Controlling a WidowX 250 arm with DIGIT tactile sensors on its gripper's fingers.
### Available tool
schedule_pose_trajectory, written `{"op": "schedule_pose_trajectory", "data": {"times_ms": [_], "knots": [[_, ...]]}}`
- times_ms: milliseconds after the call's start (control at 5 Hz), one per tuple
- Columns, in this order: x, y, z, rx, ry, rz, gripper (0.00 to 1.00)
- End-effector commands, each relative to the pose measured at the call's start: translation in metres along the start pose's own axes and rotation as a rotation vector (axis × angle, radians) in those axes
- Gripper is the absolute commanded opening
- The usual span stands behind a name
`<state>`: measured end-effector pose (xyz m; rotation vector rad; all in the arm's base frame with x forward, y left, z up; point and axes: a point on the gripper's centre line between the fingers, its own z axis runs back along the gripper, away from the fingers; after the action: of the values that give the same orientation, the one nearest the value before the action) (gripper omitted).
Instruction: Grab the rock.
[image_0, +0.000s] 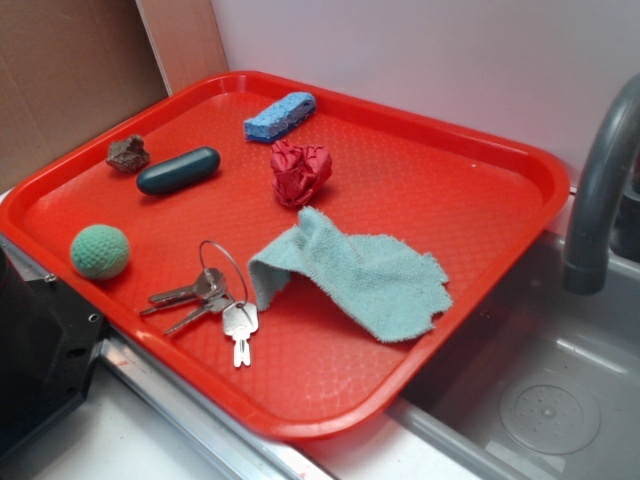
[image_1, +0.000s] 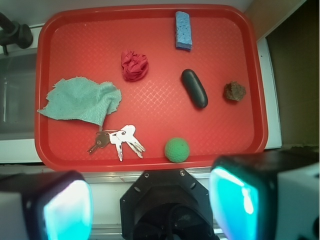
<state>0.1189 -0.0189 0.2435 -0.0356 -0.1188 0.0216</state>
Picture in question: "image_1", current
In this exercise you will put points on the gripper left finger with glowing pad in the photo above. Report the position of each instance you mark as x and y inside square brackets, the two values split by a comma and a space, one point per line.
[45, 206]

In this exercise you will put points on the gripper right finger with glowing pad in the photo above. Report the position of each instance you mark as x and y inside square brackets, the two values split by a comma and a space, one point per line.
[272, 195]

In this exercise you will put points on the brown rock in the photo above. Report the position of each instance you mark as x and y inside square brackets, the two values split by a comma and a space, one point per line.
[234, 91]

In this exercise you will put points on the bunch of silver keys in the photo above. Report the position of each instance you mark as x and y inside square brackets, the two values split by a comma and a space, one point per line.
[117, 138]

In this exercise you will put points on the green golf ball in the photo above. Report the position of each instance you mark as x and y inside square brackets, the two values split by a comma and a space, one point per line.
[177, 150]

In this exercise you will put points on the teal green washcloth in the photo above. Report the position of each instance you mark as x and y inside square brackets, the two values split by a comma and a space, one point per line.
[80, 98]

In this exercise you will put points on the black oblong case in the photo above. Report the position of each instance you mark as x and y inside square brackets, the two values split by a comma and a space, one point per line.
[194, 88]

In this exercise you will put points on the red plastic tray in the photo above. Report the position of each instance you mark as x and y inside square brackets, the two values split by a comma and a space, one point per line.
[89, 43]

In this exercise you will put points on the crumpled red cloth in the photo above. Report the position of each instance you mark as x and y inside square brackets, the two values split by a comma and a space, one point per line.
[134, 65]

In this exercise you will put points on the black clamp knob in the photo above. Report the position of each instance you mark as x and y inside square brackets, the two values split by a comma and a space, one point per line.
[14, 33]

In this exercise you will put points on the blue sponge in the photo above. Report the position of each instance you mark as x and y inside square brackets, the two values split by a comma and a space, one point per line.
[183, 31]

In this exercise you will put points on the black octagonal mount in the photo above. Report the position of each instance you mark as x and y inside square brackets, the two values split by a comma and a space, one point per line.
[166, 205]

